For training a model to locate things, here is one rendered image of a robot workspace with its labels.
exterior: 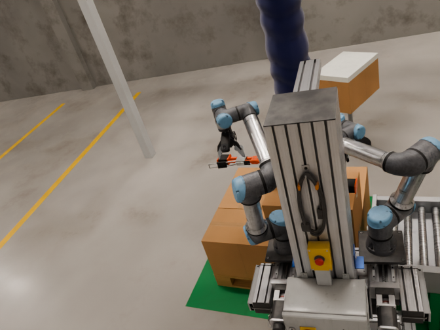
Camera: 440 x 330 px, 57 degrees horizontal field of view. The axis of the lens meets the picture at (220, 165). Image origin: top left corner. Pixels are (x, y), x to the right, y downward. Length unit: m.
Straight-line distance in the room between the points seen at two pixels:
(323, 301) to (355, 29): 6.46
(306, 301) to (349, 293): 0.18
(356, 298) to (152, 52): 7.53
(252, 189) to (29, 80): 9.32
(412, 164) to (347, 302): 0.63
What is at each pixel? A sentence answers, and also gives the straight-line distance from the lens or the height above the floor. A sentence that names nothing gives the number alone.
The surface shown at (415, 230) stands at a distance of 3.17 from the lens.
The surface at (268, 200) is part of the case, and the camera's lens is 2.82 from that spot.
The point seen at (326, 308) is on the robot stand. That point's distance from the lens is 1.82.
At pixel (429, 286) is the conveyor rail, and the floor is 0.47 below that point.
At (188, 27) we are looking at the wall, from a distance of 8.30.
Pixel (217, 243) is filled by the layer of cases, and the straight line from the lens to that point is 3.23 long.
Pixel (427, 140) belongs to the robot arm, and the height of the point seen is 1.66.
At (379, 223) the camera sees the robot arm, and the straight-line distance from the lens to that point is 2.11.
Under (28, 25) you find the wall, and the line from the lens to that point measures 10.09.
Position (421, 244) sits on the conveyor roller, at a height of 0.55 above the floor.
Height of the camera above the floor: 2.70
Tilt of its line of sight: 32 degrees down
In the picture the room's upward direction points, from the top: 17 degrees counter-clockwise
